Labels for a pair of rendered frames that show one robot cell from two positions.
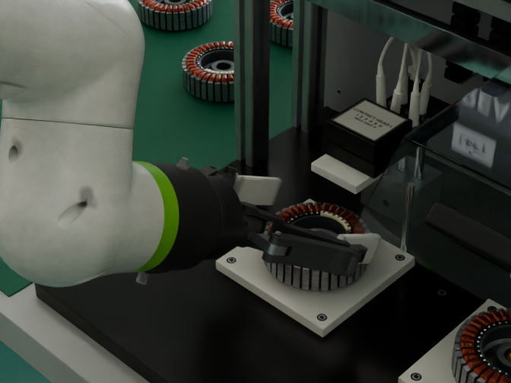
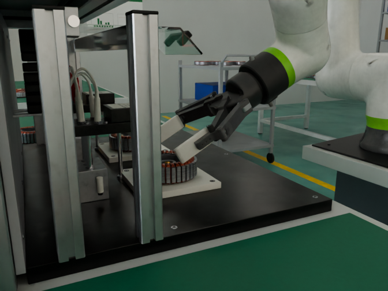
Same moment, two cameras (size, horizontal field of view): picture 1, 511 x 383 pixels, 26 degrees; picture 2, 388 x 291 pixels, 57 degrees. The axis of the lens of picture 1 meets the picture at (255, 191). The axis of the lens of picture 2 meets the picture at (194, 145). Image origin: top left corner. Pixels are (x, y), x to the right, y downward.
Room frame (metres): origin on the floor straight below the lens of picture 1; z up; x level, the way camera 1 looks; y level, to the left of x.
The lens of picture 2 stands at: (1.47, 0.22, 1.01)
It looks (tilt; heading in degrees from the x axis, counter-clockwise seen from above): 14 degrees down; 201
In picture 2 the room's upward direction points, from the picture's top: straight up
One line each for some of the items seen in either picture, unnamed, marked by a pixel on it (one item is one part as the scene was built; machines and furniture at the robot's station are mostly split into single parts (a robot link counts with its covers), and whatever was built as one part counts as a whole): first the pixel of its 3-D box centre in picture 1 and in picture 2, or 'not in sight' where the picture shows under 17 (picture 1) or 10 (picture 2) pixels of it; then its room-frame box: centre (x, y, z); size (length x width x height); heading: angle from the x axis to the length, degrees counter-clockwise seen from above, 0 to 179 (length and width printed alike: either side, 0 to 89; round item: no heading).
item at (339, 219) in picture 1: (316, 245); (167, 165); (0.89, -0.06, 0.80); 0.11 x 0.11 x 0.04
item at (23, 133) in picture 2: not in sight; (34, 134); (0.65, -0.62, 0.77); 0.11 x 0.11 x 0.04
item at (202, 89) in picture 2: not in sight; (224, 106); (-1.92, -0.77, 0.51); 1.01 x 0.60 x 1.01; 46
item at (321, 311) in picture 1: (315, 263); (167, 178); (0.89, -0.06, 0.78); 0.15 x 0.15 x 0.01; 46
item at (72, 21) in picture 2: not in sight; (49, 34); (0.93, -0.27, 1.04); 0.62 x 0.02 x 0.03; 46
